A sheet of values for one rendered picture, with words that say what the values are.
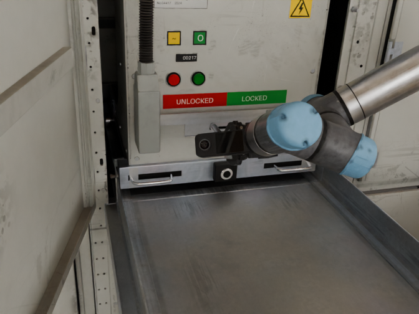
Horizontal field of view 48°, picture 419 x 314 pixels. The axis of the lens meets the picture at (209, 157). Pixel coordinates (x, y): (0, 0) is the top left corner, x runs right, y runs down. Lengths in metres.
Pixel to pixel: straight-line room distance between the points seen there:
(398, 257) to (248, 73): 0.54
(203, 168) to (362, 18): 0.53
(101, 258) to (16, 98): 0.65
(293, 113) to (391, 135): 0.66
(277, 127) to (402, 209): 0.86
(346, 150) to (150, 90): 0.43
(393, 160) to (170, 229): 0.67
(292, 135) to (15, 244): 0.45
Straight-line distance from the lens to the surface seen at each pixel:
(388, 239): 1.11
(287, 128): 0.71
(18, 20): 0.77
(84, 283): 1.30
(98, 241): 1.22
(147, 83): 0.99
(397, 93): 0.91
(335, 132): 0.77
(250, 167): 1.25
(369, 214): 1.15
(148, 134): 1.02
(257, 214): 1.14
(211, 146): 0.89
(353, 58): 1.23
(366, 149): 0.80
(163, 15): 1.07
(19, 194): 0.77
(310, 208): 1.19
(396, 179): 1.47
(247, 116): 1.15
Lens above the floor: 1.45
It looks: 25 degrees down
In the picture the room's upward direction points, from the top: 3 degrees clockwise
